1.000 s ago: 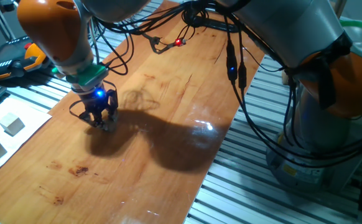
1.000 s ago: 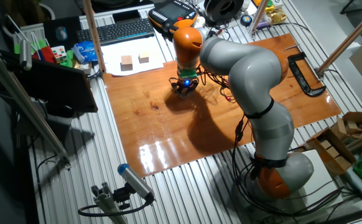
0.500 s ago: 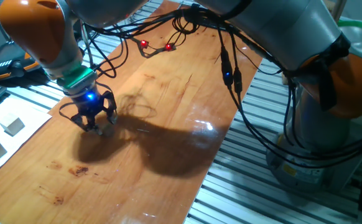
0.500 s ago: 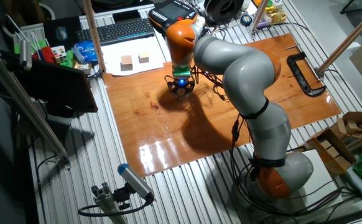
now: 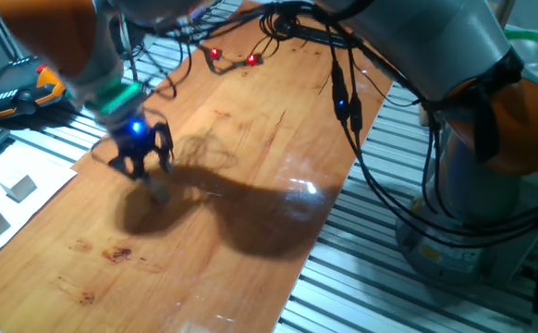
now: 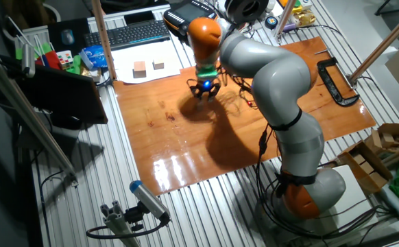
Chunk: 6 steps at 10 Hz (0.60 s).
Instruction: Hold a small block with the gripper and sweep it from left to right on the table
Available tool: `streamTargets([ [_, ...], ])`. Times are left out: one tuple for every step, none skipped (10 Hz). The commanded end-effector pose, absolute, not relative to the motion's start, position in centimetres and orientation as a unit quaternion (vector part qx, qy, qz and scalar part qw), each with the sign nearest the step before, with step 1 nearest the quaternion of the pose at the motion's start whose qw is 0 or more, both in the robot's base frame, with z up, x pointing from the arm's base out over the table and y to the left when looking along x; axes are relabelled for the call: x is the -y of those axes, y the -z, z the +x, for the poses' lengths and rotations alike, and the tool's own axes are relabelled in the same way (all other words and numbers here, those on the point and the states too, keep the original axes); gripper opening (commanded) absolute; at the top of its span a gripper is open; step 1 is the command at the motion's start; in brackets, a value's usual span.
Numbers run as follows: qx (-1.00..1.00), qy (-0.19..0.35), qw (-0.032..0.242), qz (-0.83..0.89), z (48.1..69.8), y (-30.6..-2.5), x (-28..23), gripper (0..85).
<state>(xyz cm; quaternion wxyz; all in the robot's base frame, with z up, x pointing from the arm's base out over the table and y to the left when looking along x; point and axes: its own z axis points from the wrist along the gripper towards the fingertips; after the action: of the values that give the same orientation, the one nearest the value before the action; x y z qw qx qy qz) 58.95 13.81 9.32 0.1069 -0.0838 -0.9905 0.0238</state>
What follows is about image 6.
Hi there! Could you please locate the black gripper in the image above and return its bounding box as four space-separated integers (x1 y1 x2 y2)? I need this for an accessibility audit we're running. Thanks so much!
186 77 222 103

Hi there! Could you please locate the glossy wooden board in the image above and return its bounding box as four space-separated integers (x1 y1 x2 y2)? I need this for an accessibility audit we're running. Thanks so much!
112 36 378 196

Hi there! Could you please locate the large wooden cube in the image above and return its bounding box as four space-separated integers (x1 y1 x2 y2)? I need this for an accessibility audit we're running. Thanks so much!
132 60 147 79

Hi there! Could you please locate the black orange teach pendant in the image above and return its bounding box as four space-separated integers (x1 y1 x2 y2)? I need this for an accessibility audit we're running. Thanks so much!
162 0 217 37

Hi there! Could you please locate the white paper sheet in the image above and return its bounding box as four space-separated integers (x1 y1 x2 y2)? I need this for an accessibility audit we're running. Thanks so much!
110 40 182 85

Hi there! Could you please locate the black filament spool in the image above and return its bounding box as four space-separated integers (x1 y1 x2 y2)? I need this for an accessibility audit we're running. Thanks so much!
223 0 271 25

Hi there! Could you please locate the black keyboard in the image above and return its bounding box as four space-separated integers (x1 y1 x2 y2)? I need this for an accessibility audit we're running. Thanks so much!
84 19 171 51

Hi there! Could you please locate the black smartphone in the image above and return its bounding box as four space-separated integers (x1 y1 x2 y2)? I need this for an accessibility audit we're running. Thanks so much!
123 10 156 27

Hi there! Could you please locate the blue plastic bag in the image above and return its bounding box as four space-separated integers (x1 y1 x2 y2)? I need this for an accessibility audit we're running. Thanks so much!
82 45 108 69

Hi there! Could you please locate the gold foil packet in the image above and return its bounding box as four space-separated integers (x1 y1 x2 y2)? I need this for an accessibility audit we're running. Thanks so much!
292 9 317 28

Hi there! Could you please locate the black C-clamp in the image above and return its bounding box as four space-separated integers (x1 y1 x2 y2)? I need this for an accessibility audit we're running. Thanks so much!
316 49 361 107

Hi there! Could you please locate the colourful puzzle cube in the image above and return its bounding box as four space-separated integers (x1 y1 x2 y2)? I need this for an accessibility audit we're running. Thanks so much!
56 50 74 71

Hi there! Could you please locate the black monitor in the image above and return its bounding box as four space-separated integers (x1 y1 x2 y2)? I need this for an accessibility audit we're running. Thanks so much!
0 54 108 131

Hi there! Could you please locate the dark computer mouse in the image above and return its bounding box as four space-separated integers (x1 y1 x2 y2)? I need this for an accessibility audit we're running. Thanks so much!
61 29 75 46

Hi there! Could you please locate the red packet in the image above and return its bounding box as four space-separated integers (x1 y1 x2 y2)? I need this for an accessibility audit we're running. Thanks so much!
34 50 62 71

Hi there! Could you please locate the black mouse pad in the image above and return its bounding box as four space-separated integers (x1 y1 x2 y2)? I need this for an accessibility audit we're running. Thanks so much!
47 17 90 56

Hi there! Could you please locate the short aluminium profile stand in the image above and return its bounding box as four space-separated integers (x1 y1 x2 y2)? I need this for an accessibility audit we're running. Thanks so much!
99 200 142 247

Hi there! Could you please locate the brown cardboard box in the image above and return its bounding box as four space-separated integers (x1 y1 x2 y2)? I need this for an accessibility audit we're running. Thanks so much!
337 139 394 196

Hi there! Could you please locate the small cardboard box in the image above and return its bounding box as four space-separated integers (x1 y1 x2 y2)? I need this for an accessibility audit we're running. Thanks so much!
363 122 399 155

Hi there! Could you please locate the pale grey roll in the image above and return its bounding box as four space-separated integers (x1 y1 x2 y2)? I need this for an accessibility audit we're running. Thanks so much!
379 185 399 221

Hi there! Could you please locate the silver camera blue end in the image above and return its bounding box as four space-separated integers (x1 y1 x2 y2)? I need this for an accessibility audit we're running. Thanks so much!
129 180 171 224

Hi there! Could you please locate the black camera bracket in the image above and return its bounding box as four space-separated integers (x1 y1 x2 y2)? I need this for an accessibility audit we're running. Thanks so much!
123 202 145 233

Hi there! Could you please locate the black camera cable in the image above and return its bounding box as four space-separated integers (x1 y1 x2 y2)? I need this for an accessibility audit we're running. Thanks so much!
85 212 171 240

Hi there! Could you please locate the long aluminium frame strut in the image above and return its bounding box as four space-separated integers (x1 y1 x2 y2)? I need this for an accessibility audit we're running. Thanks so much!
0 47 79 188

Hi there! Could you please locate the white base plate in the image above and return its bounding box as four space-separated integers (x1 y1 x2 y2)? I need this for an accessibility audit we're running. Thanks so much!
326 163 380 237

